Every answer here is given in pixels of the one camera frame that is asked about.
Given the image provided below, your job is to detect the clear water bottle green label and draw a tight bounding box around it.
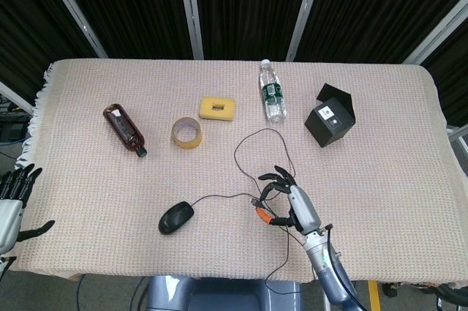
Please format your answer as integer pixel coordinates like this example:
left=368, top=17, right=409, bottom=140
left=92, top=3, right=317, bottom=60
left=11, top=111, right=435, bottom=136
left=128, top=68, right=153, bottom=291
left=259, top=59, right=288, bottom=124

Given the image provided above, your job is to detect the yellow sponge with hole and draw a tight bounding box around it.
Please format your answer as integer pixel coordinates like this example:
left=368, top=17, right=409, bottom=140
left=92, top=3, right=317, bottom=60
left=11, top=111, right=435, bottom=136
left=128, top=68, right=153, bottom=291
left=199, top=96, right=238, bottom=121

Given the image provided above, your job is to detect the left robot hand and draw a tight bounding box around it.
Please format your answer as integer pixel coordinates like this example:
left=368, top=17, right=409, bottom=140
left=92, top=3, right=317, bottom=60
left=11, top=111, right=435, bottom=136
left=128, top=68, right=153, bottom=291
left=0, top=164, right=56, bottom=255

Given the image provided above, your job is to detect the brown liquid plastic bottle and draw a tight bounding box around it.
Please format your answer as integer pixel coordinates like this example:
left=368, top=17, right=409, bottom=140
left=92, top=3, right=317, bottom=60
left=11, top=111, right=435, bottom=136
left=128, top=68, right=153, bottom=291
left=102, top=103, right=148, bottom=158

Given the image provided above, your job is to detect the beige woven tablecloth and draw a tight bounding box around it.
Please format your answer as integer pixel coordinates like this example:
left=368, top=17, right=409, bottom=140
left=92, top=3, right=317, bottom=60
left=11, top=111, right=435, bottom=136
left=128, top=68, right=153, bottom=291
left=14, top=58, right=448, bottom=285

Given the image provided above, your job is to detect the black mouse cable with USB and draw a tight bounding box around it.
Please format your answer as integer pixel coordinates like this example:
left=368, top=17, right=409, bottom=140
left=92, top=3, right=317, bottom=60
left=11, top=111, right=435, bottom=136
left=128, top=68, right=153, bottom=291
left=189, top=128, right=304, bottom=296

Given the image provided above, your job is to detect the black cardboard box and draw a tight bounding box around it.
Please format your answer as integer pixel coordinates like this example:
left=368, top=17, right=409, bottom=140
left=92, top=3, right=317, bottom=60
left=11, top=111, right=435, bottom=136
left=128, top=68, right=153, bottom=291
left=303, top=83, right=356, bottom=149

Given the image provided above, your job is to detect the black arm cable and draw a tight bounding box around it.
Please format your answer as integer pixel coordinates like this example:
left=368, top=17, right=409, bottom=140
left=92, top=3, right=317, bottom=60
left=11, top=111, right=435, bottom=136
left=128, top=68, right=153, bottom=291
left=326, top=223, right=359, bottom=303

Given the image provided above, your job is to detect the blue-grey robot torso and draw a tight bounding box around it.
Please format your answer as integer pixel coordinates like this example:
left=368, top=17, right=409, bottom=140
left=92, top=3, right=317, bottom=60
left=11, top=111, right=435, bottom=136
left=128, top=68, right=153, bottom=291
left=146, top=276, right=304, bottom=311

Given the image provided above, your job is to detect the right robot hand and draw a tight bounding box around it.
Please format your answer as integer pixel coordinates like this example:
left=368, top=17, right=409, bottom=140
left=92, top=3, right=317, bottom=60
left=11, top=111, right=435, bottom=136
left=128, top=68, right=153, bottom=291
left=255, top=165, right=323, bottom=235

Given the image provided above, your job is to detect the grey partition frame post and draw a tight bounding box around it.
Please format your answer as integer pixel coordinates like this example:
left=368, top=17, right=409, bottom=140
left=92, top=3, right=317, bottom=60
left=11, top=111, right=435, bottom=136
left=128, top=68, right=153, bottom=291
left=36, top=0, right=109, bottom=59
left=0, top=81, right=34, bottom=115
left=284, top=0, right=328, bottom=62
left=176, top=0, right=205, bottom=60
left=404, top=2, right=468, bottom=65

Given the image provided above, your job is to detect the yellow packing tape roll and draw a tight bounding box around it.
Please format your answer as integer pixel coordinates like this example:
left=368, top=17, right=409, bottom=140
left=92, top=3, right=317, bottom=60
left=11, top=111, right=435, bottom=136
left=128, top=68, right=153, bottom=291
left=171, top=116, right=203, bottom=151

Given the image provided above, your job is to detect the black computer mouse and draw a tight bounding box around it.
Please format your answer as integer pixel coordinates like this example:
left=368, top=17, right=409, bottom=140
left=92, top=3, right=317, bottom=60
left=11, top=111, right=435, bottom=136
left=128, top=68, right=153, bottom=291
left=158, top=201, right=195, bottom=235

